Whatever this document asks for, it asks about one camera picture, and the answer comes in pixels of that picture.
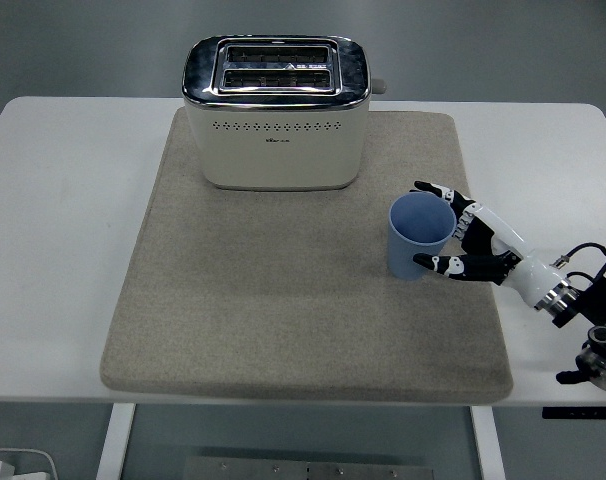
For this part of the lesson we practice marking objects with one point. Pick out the white plastic tray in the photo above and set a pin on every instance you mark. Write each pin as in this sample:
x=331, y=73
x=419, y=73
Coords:
x=33, y=462

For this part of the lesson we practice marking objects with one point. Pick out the grey metal plate with screws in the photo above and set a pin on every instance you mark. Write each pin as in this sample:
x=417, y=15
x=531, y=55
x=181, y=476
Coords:
x=308, y=470

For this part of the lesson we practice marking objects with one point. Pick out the beige fabric mat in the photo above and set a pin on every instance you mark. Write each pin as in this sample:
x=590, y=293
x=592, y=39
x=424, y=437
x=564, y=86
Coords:
x=283, y=310

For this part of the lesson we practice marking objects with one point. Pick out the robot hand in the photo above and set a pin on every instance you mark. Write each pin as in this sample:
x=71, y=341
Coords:
x=528, y=272

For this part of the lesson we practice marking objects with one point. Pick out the white table leg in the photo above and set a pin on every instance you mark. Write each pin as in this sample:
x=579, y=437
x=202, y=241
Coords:
x=485, y=445
x=115, y=440

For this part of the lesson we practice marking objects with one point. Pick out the black table control panel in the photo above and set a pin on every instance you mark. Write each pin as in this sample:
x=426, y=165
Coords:
x=583, y=413

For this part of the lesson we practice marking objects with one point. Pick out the cream toaster with chrome lid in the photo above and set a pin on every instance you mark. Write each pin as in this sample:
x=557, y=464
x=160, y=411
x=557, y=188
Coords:
x=278, y=160

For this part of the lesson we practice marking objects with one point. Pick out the blue ribbed plastic cup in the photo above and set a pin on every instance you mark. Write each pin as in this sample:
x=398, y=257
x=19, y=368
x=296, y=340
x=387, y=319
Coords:
x=408, y=250

